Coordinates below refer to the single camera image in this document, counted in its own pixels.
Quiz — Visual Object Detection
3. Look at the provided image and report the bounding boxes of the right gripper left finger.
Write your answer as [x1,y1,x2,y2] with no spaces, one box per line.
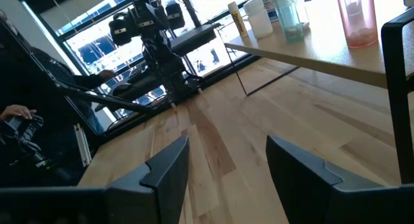
[105,136,190,224]

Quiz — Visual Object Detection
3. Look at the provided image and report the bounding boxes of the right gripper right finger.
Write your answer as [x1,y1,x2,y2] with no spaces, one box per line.
[265,135,402,224]

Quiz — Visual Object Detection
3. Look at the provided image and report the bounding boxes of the teal translucent medicine bottle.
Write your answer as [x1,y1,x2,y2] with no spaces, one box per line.
[270,0,305,44]

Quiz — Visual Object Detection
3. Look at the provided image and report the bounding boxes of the pink translucent medicine bottle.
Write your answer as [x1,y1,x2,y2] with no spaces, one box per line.
[335,0,379,50]

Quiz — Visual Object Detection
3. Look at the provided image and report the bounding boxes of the plain white medicine bottle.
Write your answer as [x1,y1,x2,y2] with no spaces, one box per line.
[243,0,274,40]

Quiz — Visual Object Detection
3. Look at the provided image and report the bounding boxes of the slim yellow medicine tube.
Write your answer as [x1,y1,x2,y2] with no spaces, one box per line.
[227,1,250,39]

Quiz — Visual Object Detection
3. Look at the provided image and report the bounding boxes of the white labelled medicine bottle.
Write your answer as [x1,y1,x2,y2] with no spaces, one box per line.
[257,0,279,23]

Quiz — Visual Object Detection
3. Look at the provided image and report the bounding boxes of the wooden shelf black legs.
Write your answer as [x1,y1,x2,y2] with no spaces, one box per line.
[223,0,414,185]

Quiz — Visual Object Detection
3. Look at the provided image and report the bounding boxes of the white power strip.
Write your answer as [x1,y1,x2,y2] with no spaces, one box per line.
[72,122,94,168]

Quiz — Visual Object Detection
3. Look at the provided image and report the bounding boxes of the person's hand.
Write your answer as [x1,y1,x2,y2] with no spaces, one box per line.
[0,104,38,122]
[98,69,116,82]

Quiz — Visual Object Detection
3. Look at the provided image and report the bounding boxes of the large glass window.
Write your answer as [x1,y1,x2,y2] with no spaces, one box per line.
[54,0,259,128]

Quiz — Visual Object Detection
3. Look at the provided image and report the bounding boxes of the dark grey desk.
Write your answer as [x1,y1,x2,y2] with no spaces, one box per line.
[169,22,223,58]

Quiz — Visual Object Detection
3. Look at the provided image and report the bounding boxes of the person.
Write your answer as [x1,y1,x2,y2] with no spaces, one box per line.
[0,10,116,188]

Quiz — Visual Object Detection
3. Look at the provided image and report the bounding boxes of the black aluminium rig frame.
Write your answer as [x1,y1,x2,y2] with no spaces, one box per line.
[0,18,259,147]

